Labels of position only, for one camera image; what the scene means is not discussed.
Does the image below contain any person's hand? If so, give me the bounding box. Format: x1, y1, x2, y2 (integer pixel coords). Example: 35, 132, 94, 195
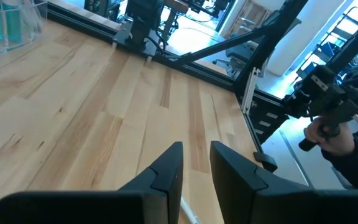
303, 116, 356, 157

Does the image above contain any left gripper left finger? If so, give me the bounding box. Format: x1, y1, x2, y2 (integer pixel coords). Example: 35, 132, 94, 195
0, 141, 185, 224

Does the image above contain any black table clamp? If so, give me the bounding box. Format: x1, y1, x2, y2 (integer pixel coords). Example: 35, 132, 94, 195
252, 151, 278, 174

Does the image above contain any wooden stool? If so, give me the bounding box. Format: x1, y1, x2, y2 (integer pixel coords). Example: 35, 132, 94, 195
165, 0, 190, 14

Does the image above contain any wrapped blue toothbrush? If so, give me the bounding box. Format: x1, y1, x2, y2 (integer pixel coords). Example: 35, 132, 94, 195
180, 197, 202, 224

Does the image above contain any grey office chair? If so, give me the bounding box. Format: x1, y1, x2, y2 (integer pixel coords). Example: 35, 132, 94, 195
212, 39, 260, 79

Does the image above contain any black aluminium table frame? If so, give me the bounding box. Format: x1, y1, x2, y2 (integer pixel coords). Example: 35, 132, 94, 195
45, 0, 323, 175

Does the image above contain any clear acrylic organizer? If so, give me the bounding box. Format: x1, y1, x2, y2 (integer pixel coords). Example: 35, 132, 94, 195
0, 0, 48, 60

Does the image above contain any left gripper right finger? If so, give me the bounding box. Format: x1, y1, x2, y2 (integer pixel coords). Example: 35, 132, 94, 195
209, 140, 358, 224

